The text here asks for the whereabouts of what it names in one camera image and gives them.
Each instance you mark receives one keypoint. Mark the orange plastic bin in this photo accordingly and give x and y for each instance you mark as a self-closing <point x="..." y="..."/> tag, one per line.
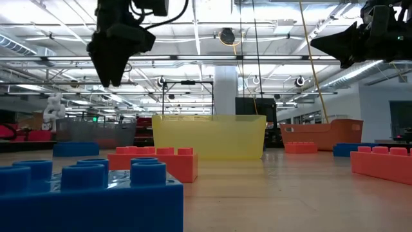
<point x="322" y="135"/>

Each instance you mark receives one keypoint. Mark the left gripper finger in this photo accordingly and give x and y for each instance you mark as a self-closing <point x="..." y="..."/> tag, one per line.
<point x="128" y="40"/>
<point x="99" y="61"/>

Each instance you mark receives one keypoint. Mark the red cabinet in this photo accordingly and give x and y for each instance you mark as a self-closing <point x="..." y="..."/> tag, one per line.
<point x="144" y="129"/>

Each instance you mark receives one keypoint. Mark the black frame stand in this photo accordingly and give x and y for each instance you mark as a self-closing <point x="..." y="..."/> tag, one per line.
<point x="188" y="82"/>

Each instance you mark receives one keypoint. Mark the grey translucent plastic bin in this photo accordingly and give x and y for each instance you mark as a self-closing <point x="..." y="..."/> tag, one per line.
<point x="80" y="132"/>

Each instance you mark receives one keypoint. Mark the silver ventilation duct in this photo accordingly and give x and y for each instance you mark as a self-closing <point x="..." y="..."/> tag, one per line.
<point x="16" y="45"/>
<point x="354" y="75"/>

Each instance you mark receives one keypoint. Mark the white pillar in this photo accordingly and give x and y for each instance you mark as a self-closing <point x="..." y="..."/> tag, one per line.
<point x="225" y="90"/>

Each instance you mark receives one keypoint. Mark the yellow translucent plastic bin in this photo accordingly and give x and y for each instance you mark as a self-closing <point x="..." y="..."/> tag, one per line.
<point x="209" y="138"/>

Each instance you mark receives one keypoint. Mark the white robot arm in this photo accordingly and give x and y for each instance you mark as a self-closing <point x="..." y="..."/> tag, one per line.
<point x="54" y="111"/>

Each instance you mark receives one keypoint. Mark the blue toy brick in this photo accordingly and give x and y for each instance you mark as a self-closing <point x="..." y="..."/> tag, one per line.
<point x="96" y="206"/>
<point x="342" y="150"/>
<point x="75" y="150"/>

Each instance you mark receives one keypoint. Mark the black cabinet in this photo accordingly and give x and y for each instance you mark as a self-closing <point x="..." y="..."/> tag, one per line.
<point x="254" y="108"/>

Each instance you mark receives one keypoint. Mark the orange toy brick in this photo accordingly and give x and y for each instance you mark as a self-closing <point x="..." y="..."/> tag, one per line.
<point x="181" y="167"/>
<point x="301" y="148"/>
<point x="380" y="166"/>

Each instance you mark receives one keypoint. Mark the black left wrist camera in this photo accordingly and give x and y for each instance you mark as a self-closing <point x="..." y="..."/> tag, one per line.
<point x="154" y="7"/>

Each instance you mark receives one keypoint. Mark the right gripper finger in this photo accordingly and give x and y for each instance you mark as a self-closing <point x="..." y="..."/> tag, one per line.
<point x="346" y="59"/>
<point x="344" y="40"/>

